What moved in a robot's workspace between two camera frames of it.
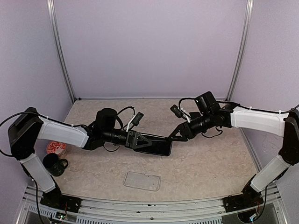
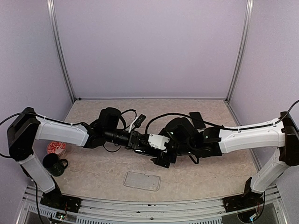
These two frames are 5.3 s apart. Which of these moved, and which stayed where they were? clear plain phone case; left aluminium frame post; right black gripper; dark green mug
Moved: right black gripper
Stayed: dark green mug; left aluminium frame post; clear plain phone case
